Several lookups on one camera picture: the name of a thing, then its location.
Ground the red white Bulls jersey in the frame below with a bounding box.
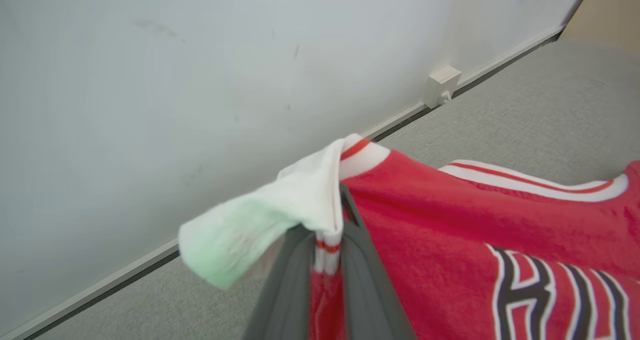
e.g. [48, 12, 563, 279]
[178, 134, 640, 340]

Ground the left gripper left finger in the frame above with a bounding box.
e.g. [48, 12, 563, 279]
[243, 226, 317, 340]

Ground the white wall outlet box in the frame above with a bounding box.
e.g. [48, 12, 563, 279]
[422, 66, 463, 109]

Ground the beige wooden panel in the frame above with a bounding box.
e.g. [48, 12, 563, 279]
[559, 0, 640, 55]

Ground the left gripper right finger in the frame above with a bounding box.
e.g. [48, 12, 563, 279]
[339, 183, 417, 340]

